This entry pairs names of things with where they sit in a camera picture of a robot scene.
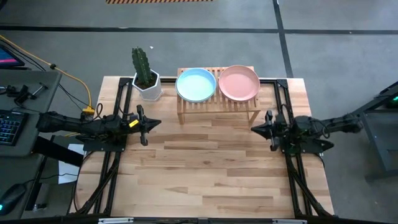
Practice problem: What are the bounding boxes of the pink plate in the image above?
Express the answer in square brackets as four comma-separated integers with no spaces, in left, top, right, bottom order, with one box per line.
[218,64,261,102]

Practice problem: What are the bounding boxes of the green cactus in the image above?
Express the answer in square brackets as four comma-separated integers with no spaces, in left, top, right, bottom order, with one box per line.
[131,46,153,86]

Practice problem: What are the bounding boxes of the black rectangular bar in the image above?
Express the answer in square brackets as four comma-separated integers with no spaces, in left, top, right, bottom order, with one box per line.
[32,136,85,167]

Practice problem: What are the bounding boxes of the silver table bracket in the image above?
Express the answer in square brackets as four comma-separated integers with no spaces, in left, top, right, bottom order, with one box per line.
[98,217,134,224]
[272,218,308,224]

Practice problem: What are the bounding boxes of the white paper sheet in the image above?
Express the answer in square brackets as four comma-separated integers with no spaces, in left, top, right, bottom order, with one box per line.
[57,142,85,185]

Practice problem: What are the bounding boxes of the white plant pot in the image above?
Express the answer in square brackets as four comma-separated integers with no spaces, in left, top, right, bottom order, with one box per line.
[132,70,164,101]

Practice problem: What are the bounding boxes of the black computer mouse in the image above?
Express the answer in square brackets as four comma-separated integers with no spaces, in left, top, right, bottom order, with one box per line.
[0,183,27,216]

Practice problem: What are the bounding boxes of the yellow cable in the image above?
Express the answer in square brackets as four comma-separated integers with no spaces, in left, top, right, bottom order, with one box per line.
[0,34,96,114]

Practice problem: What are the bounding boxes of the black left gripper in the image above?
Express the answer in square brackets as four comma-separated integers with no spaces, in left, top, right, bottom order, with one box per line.
[124,105,162,147]

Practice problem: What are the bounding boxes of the black aluminium table frame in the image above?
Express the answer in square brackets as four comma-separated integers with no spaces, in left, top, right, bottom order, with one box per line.
[67,76,335,224]

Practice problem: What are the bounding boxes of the light blue plate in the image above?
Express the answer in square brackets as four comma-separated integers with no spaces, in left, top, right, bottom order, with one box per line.
[176,67,217,102]

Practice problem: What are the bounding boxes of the grey side desk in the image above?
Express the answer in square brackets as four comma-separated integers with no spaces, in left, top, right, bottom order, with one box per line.
[0,68,63,220]

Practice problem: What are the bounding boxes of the pink-lit screen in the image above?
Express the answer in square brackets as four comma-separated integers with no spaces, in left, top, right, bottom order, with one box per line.
[0,44,25,68]

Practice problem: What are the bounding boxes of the dark metal cart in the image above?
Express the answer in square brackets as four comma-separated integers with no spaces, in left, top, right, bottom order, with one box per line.
[351,80,398,182]

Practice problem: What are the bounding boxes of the slatted wooden shelf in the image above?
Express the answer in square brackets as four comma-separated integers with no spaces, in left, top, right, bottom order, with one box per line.
[176,65,262,126]

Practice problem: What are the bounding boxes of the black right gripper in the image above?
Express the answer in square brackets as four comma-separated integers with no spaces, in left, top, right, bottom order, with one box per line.
[251,110,292,152]

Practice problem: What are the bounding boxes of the black clamp tool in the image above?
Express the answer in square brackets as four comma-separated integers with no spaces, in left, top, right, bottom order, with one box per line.
[5,82,50,105]

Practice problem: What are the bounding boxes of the backlit black keyboard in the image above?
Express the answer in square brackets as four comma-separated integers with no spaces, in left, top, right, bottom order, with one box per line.
[0,108,29,147]

